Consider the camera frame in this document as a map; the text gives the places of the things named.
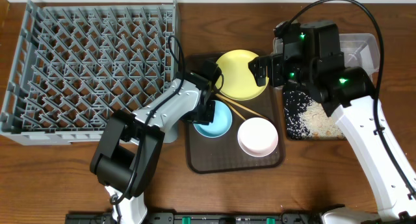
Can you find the wooden chopstick upper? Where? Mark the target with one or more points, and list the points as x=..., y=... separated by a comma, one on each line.
x=231, y=108

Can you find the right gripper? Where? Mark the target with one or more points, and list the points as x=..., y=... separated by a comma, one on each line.
x=274, y=62

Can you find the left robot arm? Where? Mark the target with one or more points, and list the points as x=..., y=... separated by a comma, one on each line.
x=128, y=151

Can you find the rice food waste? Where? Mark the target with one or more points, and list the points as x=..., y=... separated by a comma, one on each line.
x=317, y=120

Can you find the yellow plate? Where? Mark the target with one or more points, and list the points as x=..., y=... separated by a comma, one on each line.
x=239, y=83

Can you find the black waste tray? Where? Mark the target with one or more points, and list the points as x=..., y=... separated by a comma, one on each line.
x=292, y=120

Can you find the grey dishwasher rack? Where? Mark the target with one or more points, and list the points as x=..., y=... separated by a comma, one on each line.
x=74, y=66

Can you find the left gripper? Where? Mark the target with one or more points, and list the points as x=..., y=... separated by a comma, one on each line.
x=211, y=91

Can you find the pink bowl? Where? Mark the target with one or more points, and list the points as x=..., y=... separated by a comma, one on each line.
x=257, y=137

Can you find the wooden chopstick lower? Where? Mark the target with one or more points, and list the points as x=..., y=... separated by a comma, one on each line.
x=234, y=103

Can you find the brown serving tray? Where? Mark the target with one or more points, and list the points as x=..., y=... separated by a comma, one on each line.
x=222, y=154

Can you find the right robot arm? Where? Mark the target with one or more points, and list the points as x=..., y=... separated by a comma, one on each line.
x=309, y=56

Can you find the clear plastic bin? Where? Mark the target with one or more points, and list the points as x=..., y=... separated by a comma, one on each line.
x=360, y=50

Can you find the light blue bowl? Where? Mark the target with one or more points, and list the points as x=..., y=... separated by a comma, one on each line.
x=222, y=122

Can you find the wooden chopstick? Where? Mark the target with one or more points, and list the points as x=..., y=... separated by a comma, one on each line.
x=231, y=108
x=234, y=103

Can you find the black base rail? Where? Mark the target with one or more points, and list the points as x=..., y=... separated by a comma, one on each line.
x=211, y=218

